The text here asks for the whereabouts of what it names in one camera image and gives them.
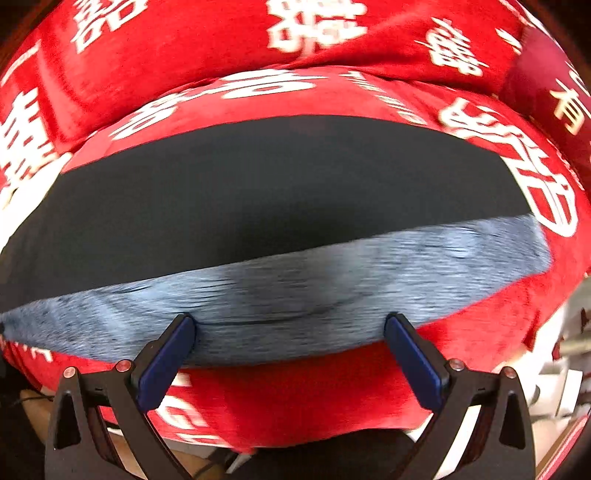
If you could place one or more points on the red bed blanket white characters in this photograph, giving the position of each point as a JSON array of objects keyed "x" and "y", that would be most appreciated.
[{"x": 285, "y": 402}]

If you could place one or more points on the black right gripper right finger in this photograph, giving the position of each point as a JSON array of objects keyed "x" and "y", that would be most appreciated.
[{"x": 501, "y": 445}]

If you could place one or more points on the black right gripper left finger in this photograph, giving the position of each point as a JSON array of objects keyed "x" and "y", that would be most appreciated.
[{"x": 78, "y": 445}]

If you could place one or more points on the red folded quilt white characters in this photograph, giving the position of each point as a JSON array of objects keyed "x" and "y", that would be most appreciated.
[{"x": 82, "y": 65}]

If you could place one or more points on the black fleece-lined pants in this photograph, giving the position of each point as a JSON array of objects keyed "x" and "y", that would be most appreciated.
[{"x": 283, "y": 238}]

